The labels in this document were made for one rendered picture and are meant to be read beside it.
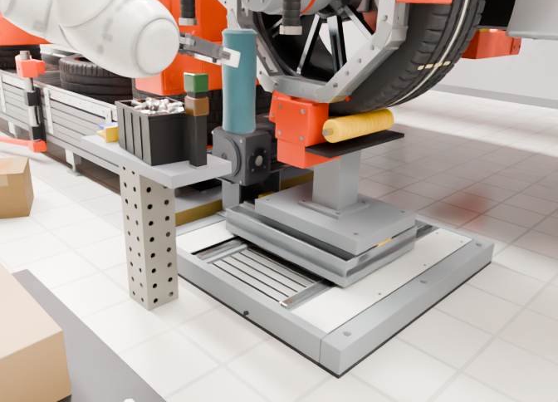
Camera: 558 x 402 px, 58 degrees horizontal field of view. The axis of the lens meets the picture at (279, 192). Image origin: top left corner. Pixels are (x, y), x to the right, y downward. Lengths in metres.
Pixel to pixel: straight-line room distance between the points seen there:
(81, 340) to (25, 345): 0.18
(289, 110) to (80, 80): 1.52
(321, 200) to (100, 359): 0.90
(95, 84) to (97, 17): 1.97
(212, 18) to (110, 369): 1.24
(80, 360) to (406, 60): 0.90
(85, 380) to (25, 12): 0.51
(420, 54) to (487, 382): 0.77
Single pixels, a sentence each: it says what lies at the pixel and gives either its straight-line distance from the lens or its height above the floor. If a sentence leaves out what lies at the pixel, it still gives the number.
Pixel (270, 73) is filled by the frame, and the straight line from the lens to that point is 1.40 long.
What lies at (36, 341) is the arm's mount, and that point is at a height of 0.40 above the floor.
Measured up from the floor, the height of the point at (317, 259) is 0.14.
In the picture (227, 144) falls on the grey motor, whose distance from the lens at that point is 1.67.
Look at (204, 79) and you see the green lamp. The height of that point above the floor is 0.65.
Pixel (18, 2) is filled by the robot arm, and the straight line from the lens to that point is 0.81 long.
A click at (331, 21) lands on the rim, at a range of 1.38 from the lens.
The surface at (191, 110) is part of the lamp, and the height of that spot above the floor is 0.58.
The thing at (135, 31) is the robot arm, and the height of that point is 0.77.
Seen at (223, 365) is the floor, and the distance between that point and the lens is 1.27.
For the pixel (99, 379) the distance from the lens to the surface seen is 0.80.
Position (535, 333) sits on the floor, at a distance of 1.57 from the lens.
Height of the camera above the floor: 0.81
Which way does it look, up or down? 20 degrees down
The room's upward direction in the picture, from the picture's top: 2 degrees clockwise
